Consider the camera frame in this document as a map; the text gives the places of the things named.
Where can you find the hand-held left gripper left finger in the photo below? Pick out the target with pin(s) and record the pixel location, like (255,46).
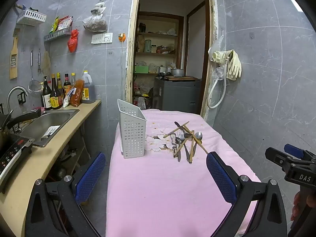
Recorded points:
(90,175)

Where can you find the metal strainer ladle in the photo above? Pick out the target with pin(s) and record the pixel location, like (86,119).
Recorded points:
(34,86)

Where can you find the wooden board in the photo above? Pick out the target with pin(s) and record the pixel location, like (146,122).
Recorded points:
(182,78)

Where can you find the green box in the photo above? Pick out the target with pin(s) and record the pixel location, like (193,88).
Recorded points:
(141,69)

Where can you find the induction cooker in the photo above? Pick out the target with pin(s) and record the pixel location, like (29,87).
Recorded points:
(12,155)

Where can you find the clear plastic bag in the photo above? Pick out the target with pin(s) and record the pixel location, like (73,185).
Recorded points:
(218,72)

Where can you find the white wall basket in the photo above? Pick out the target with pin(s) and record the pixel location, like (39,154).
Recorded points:
(30,17)

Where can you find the red plastic bag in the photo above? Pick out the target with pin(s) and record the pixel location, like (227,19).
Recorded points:
(73,40)

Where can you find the person's right hand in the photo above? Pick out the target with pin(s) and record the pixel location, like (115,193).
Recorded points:
(296,202)

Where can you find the seasoning packets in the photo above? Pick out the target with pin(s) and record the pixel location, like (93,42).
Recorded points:
(61,24)

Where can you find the dark sauce bottle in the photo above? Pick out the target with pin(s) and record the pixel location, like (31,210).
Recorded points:
(55,98)
(67,85)
(59,84)

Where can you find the white perforated utensil holder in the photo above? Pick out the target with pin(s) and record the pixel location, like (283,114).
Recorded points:
(132,138)

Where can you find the wooden door frame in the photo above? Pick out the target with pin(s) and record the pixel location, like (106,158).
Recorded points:
(129,54)

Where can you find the metal pot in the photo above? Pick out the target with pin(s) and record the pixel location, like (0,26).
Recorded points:
(177,72)

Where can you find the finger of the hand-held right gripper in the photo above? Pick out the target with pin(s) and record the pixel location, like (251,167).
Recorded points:
(293,150)
(276,154)

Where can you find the black wall socket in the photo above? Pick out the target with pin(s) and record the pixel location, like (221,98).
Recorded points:
(22,97)

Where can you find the white seasoning packet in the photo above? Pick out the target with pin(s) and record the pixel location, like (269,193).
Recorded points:
(67,100)

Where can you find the wooden shelf unit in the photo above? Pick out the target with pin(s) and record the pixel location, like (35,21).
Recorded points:
(158,35)

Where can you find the white perforated sink insert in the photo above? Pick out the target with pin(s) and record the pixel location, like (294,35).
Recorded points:
(50,131)

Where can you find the pink tablecloth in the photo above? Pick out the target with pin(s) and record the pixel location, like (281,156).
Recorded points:
(160,190)

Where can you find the metal faucet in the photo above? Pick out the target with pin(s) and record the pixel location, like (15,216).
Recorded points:
(14,90)

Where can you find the wooden grater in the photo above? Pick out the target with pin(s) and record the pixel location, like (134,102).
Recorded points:
(14,61)

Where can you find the grey wall rack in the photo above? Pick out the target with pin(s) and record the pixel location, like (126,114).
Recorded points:
(58,35)

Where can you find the stainless steel sink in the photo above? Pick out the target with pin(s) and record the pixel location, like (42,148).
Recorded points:
(49,123)

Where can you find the cream rubber gloves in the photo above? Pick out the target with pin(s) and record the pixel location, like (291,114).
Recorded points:
(233,65)

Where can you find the dark pump bottle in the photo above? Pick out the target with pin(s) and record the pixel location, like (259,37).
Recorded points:
(46,98)

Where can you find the large oil jug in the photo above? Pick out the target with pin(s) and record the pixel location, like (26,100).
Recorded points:
(88,91)

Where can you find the clear yellow capped bottle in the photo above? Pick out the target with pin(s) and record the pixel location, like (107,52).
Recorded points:
(73,80)

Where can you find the beige loofah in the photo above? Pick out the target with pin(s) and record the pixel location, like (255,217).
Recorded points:
(45,63)

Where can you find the red chili powder bag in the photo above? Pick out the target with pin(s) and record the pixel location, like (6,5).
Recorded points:
(77,93)

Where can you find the metal spatula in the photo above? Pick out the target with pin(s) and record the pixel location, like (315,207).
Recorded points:
(39,61)

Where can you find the beige kitchen counter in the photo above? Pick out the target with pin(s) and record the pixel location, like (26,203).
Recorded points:
(37,167)

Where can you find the silver spoon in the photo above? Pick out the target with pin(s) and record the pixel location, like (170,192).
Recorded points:
(173,138)
(198,135)

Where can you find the grey cabinet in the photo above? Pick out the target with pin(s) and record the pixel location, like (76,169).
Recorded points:
(176,95)

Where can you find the green jar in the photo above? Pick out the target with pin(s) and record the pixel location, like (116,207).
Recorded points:
(147,46)

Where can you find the clear bag of dried goods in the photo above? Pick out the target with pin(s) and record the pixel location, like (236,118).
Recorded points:
(95,23)

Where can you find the wall switch and socket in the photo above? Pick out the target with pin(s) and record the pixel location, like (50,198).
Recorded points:
(101,38)

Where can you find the orange wall hook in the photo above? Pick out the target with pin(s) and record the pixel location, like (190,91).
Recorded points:
(122,37)

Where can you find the metal bowl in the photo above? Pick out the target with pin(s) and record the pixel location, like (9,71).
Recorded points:
(164,74)

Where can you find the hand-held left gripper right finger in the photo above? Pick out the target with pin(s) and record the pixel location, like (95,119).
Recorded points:
(221,177)

